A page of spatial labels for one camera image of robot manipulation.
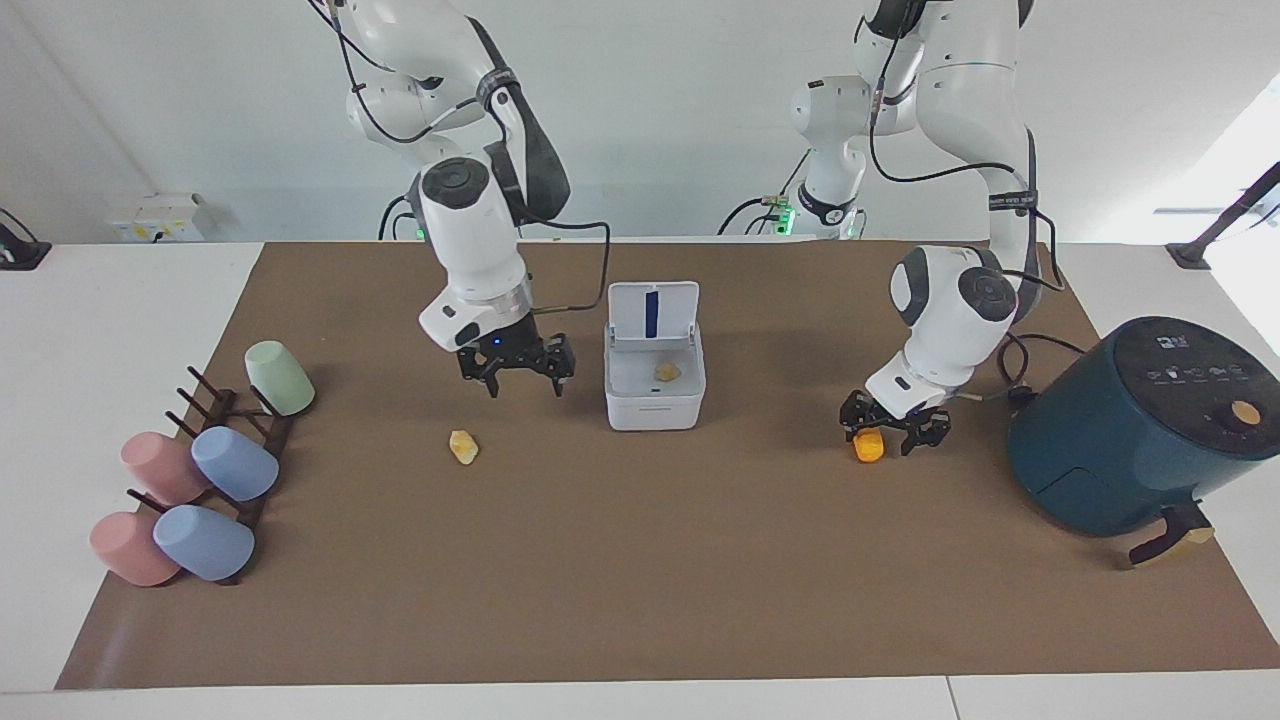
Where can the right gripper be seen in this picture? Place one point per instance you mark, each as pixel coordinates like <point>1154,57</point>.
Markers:
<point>505,352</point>

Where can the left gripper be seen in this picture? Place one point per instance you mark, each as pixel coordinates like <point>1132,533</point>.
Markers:
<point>900,424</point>

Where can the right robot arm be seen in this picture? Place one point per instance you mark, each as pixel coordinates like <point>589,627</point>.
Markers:
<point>470,260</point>

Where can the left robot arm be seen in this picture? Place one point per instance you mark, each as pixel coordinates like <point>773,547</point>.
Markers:
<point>955,300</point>

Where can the orange crumpled trash piece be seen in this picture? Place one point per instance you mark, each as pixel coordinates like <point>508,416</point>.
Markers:
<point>869,448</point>

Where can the yellow crumpled trash piece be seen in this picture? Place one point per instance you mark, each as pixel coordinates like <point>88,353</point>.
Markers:
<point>668,372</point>
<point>464,447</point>

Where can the white trash bin with lid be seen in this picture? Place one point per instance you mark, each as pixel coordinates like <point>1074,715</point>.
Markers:
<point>655,405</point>

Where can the dark teal air fryer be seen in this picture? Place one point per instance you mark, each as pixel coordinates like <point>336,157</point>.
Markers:
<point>1120,430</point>

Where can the green cup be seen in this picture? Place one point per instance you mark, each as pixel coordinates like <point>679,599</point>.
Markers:
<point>280,378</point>

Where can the dark brown cup rack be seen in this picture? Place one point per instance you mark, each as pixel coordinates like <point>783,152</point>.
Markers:
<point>262,500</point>

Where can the blue cup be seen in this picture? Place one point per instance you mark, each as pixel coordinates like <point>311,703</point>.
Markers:
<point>235,463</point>
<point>203,543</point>

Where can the pink cup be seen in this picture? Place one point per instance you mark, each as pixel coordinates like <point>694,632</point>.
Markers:
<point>130,548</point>
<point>160,468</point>

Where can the black stand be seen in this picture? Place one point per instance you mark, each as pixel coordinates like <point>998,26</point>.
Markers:
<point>20,252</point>
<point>1225,215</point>

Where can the white wall socket box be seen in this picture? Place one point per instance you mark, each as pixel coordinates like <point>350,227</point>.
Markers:
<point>155,218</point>

